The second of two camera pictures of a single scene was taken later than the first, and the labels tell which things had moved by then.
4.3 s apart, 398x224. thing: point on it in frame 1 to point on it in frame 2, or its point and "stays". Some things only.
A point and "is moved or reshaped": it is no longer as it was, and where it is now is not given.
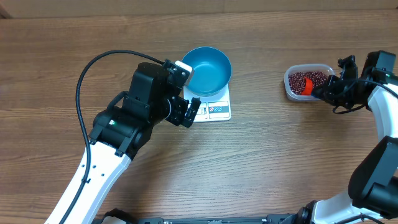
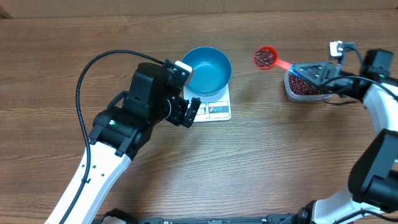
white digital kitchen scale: [216, 107] stays
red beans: [296, 80] stays
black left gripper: [181, 106] stays
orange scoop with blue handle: [307, 88] is moved or reshaped
